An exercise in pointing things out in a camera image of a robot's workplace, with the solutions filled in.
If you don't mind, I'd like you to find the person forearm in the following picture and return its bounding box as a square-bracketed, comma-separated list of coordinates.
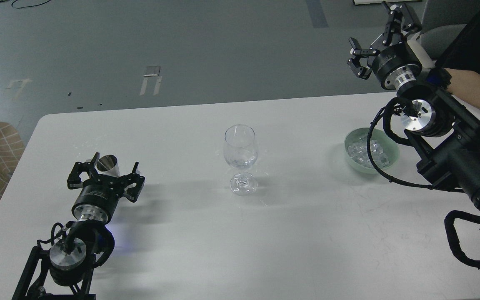
[445, 68, 480, 109]

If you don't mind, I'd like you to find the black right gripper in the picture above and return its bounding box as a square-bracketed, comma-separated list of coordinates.
[347, 1, 423, 90]

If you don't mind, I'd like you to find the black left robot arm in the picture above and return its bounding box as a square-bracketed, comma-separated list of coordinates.
[12, 152, 145, 300]

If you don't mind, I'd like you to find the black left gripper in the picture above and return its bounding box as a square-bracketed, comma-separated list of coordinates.
[66, 152, 145, 224]

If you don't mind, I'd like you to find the green bowl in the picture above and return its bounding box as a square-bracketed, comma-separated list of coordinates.
[343, 127, 400, 174]

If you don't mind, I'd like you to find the steel double jigger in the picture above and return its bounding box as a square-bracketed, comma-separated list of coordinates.
[95, 155, 121, 178]

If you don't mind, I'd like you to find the clear wine glass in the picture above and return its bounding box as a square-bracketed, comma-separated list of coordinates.
[223, 125, 259, 196]

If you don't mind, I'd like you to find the grey office chair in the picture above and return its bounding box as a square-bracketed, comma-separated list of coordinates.
[416, 0, 480, 61]

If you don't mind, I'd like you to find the clear ice cubes pile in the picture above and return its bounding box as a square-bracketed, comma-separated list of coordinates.
[347, 135, 392, 169]

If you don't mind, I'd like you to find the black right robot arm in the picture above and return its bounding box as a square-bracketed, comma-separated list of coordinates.
[347, 1, 480, 269]

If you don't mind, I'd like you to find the black floor cable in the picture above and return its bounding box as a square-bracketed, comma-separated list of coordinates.
[0, 0, 53, 16]

